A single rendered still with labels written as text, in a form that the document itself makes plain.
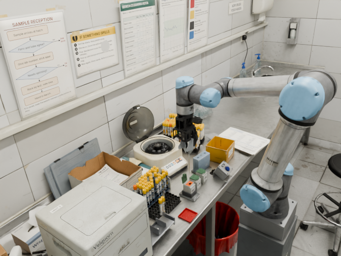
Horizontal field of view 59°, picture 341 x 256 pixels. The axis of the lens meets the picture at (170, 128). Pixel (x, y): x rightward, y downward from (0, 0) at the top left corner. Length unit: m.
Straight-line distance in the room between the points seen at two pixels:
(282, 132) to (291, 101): 0.12
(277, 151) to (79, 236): 0.68
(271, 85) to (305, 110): 0.24
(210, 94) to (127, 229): 0.56
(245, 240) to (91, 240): 0.74
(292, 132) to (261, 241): 0.59
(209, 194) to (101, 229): 0.71
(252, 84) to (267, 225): 0.59
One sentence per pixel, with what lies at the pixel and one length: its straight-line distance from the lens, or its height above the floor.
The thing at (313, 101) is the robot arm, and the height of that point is 1.54.
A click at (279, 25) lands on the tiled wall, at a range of 3.61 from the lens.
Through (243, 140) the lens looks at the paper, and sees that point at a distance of 2.01.
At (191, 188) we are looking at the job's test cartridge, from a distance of 1.50.
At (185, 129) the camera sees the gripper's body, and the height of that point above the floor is 1.28.
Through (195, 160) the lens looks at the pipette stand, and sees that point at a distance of 1.66.
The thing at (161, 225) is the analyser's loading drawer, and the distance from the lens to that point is 1.36.
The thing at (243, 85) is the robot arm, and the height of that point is 1.48.
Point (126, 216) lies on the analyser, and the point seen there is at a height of 1.17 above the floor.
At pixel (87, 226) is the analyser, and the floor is 1.17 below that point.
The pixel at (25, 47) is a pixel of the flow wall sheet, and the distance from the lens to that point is 1.39.
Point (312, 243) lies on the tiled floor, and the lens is 2.68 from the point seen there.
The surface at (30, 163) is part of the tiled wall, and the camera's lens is 1.54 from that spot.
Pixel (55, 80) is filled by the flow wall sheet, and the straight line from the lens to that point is 1.49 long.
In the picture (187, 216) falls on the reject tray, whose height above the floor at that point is 0.88.
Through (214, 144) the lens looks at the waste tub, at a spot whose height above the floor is 0.92.
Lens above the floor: 1.88
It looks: 27 degrees down
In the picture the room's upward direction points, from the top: 3 degrees counter-clockwise
